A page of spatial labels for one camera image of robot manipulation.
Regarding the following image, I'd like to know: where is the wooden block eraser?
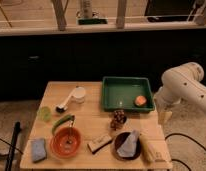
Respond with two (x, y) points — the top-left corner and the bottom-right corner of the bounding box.
(87, 134), (112, 154)

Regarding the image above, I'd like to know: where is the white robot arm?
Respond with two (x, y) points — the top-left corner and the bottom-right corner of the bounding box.
(154, 62), (206, 125)

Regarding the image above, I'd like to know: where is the white paper cup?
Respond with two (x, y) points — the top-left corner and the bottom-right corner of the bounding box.
(73, 87), (86, 103)

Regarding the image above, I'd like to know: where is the small green cup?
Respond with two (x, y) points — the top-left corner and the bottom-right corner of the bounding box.
(37, 106), (51, 122)

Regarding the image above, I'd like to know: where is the orange round fruit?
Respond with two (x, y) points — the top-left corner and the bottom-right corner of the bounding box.
(134, 95), (147, 106)

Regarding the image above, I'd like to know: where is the yellow corn cob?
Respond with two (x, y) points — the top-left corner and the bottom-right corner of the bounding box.
(140, 135), (156, 162)

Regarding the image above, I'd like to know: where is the brown pine cone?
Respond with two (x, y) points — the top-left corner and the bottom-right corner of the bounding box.
(110, 110), (127, 130)

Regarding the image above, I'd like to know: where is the dark brown plate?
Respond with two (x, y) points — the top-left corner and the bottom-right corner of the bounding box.
(113, 132), (141, 160)

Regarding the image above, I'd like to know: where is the grey cloth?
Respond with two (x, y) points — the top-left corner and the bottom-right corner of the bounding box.
(117, 130), (140, 157)

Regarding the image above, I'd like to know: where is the green plastic tray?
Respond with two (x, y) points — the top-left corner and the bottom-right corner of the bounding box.
(101, 76), (154, 113)

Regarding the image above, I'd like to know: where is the wooden table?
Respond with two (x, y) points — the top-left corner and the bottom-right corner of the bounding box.
(20, 82), (173, 171)

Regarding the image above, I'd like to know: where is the metal spoon in bowl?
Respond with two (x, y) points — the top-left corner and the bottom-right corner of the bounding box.
(66, 121), (74, 144)

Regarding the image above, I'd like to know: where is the orange bowl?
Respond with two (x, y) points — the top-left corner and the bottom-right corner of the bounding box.
(50, 127), (81, 158)

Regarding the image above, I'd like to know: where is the white dish brush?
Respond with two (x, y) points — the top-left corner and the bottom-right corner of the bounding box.
(56, 89), (75, 113)

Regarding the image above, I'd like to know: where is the blue sponge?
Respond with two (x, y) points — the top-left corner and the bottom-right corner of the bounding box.
(31, 138), (47, 163)

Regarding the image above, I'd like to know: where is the black stand pole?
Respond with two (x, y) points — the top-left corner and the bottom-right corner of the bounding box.
(5, 122), (21, 171)

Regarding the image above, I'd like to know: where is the black floor cable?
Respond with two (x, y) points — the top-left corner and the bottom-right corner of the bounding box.
(164, 132), (206, 171)

